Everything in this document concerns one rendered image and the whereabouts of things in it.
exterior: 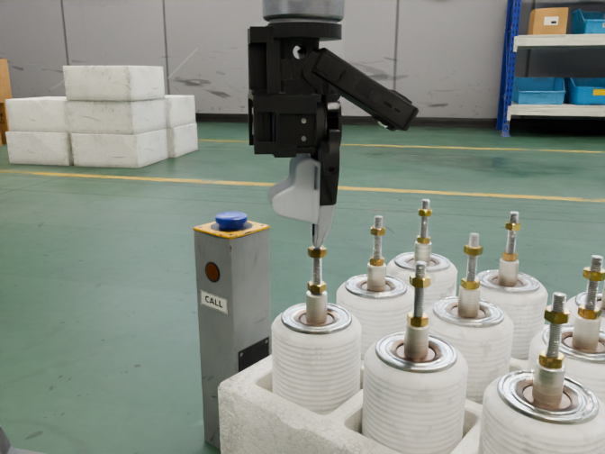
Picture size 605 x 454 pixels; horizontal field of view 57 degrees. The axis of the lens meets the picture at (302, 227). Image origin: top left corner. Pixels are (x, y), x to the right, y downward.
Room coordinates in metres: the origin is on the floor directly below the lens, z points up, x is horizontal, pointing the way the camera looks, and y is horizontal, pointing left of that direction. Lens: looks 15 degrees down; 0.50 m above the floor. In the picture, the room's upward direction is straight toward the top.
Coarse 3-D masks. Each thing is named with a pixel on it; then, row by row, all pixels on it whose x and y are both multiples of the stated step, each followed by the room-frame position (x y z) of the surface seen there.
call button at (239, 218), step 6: (216, 216) 0.69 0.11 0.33; (222, 216) 0.68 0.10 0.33; (228, 216) 0.68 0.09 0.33; (234, 216) 0.68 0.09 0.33; (240, 216) 0.68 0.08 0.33; (246, 216) 0.69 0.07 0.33; (222, 222) 0.68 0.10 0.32; (228, 222) 0.67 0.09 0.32; (234, 222) 0.68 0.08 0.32; (240, 222) 0.68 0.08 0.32; (222, 228) 0.68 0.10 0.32; (228, 228) 0.68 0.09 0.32; (234, 228) 0.68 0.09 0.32
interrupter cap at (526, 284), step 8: (480, 272) 0.69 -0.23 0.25; (488, 272) 0.69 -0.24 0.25; (496, 272) 0.69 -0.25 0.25; (480, 280) 0.66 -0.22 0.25; (488, 280) 0.66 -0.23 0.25; (496, 280) 0.67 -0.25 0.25; (520, 280) 0.66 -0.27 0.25; (528, 280) 0.66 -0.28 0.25; (536, 280) 0.66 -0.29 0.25; (488, 288) 0.64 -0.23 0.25; (496, 288) 0.63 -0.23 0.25; (504, 288) 0.63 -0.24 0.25; (512, 288) 0.63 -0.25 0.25; (520, 288) 0.63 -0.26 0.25; (528, 288) 0.63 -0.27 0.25; (536, 288) 0.63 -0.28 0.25
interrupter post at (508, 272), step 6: (504, 264) 0.65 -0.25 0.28; (510, 264) 0.65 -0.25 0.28; (516, 264) 0.65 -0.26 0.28; (504, 270) 0.65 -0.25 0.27; (510, 270) 0.65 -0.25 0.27; (516, 270) 0.65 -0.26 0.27; (504, 276) 0.65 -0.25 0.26; (510, 276) 0.65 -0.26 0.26; (516, 276) 0.65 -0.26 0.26; (498, 282) 0.66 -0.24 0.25; (504, 282) 0.65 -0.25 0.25; (510, 282) 0.65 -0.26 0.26; (516, 282) 0.65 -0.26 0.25
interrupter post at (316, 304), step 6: (306, 294) 0.55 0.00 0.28; (324, 294) 0.55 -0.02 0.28; (306, 300) 0.55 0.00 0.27; (312, 300) 0.54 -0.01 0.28; (318, 300) 0.54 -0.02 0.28; (324, 300) 0.54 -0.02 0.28; (306, 306) 0.55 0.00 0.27; (312, 306) 0.54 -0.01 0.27; (318, 306) 0.54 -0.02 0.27; (324, 306) 0.54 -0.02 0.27; (306, 312) 0.55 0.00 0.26; (312, 312) 0.54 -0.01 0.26; (318, 312) 0.54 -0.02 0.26; (324, 312) 0.54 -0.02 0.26; (306, 318) 0.55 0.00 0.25; (312, 318) 0.54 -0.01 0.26; (318, 318) 0.54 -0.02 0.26; (324, 318) 0.54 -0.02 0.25
